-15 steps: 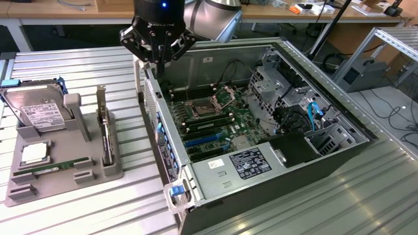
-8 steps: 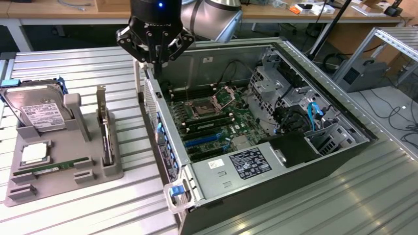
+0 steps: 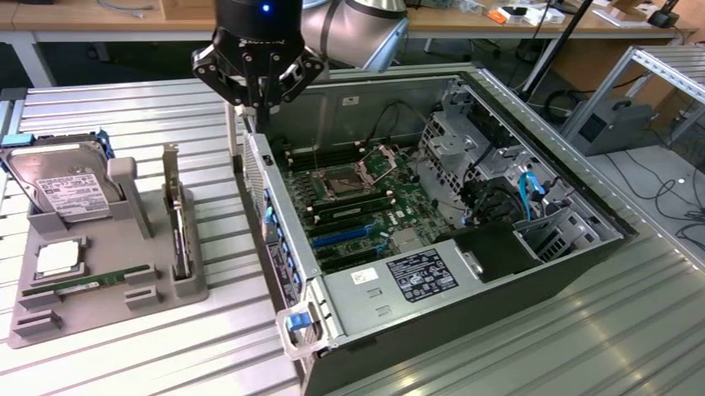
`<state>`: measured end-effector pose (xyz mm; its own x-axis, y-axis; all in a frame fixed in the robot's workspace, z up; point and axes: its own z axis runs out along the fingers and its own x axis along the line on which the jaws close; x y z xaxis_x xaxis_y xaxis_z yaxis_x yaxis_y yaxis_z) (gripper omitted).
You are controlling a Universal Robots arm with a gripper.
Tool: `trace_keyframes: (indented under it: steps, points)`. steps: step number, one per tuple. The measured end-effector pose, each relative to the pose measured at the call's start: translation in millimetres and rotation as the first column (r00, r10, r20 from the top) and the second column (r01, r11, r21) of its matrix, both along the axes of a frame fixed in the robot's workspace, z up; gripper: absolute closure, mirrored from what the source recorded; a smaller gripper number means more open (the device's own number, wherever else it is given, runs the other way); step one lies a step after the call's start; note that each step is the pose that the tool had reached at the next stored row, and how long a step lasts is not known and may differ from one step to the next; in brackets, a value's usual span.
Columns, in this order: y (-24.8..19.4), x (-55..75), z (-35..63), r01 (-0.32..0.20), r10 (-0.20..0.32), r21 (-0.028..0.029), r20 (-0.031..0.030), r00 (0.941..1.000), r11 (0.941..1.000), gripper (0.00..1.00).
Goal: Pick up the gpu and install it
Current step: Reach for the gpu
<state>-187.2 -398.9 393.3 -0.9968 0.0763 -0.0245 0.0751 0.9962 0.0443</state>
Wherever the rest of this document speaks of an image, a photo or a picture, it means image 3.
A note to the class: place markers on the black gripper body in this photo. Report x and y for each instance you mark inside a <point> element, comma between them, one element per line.
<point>259,29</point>

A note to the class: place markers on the graphics card with black fan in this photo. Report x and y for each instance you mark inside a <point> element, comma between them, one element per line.
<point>180,243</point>

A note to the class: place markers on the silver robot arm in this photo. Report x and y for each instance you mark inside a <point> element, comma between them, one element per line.
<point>357,33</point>

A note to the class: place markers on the wooden box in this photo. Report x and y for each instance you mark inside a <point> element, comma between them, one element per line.
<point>192,8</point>

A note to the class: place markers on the long wooden desk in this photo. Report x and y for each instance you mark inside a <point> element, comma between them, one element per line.
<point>109,24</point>

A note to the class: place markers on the thin locking lever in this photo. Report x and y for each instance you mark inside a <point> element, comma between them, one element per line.
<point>315,156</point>

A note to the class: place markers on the metal socket cover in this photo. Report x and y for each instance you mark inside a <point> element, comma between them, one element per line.
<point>379,163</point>

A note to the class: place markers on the CPU socket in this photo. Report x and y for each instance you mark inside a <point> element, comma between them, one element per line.
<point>340,183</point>

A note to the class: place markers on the black RAM stick with label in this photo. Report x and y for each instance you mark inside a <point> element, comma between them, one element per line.
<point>352,208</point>

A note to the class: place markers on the orange and white box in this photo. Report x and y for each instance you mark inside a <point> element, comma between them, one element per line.
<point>500,14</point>

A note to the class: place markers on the green motherboard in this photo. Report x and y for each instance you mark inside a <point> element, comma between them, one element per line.
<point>407,210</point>

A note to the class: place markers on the hard disk with blue caddy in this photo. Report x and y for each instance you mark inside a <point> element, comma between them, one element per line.
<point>60,181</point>

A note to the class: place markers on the tall silver disk bay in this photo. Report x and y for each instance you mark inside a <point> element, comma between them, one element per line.
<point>438,198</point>

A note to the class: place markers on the black expansion slot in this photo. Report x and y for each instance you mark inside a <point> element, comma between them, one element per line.
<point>352,260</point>
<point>335,229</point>

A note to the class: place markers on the blue expansion slot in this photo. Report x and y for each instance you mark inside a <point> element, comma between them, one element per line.
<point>343,238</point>

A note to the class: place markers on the black stand pole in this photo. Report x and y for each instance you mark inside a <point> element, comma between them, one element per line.
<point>556,45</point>

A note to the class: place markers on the silver chipset heatsink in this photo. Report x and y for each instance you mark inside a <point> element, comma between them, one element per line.
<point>407,241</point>

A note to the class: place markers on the grey parts rack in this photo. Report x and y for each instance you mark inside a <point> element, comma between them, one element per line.
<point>109,247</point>

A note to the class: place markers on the silver CPU chip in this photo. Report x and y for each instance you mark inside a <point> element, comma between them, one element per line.
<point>57,257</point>

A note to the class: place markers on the green RAM stick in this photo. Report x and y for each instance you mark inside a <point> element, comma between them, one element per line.
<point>104,280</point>

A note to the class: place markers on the black plastic shroud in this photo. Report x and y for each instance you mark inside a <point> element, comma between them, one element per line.
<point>490,255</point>

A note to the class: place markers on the grey control box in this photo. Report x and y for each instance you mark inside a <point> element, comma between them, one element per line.
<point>611,128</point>

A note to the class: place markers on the white paper on cardboard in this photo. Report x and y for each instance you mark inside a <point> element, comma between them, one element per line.
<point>616,14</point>

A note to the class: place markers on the grey power supply unit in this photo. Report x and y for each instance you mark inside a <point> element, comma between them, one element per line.
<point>384,305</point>

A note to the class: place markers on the low silver disk bay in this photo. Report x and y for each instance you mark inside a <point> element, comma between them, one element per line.
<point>560,235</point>

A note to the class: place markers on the blue case latch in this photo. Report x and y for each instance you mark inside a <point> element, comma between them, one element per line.
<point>296,321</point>

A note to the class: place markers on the black desk device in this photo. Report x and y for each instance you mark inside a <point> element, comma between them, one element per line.
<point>661,16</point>

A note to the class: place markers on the grey box on floor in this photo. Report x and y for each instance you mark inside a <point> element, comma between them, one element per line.
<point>671,57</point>

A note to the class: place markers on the open black PC case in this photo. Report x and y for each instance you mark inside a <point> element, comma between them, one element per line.
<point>467,338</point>

